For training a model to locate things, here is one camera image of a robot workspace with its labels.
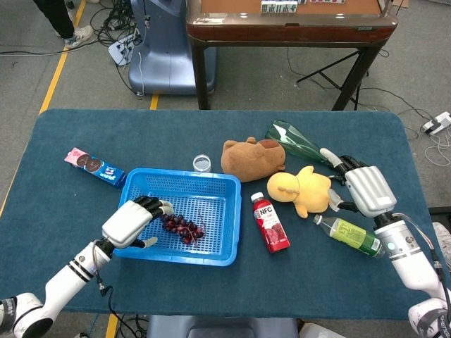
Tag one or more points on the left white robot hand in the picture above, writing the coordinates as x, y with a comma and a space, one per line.
123, 225

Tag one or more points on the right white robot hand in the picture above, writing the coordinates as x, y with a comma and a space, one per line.
371, 190

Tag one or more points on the bunch of dark red grapes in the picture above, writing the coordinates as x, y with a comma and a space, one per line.
179, 227

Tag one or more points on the clear plastic cup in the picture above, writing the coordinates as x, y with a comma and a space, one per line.
202, 163

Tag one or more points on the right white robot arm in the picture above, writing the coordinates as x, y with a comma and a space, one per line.
412, 260

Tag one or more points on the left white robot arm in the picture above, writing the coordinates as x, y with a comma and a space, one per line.
67, 278

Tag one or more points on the clear bottle with green label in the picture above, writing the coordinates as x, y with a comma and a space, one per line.
352, 234

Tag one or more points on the blue pink cookie box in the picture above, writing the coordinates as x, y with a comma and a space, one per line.
102, 170

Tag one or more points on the yellow dinosaur plush toy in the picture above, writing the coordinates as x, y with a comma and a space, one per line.
310, 192

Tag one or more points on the white power strip black adapter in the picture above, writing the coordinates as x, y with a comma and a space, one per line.
440, 121

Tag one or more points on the red NFC juice bottle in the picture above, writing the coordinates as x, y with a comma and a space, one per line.
273, 229

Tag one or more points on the blue perforated plastic basket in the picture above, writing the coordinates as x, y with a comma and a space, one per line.
232, 225

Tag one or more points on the teal table cloth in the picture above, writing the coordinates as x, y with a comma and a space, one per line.
211, 292

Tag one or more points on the brown capybara plush toy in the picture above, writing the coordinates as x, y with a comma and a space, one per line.
246, 162

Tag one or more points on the grey-blue robot torso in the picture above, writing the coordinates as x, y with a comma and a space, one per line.
222, 327

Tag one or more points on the white power strip with plugs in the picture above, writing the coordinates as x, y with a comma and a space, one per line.
118, 53

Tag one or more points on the brown mahjong table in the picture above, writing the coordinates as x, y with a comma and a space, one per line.
282, 31

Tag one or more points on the mahjong tile row red prints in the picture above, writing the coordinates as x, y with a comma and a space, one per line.
327, 1

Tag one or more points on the mahjong tile row green prints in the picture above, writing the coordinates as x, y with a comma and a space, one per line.
278, 7

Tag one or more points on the person in black clothes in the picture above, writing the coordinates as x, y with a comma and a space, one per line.
56, 17

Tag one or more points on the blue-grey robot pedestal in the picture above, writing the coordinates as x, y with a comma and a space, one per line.
165, 63

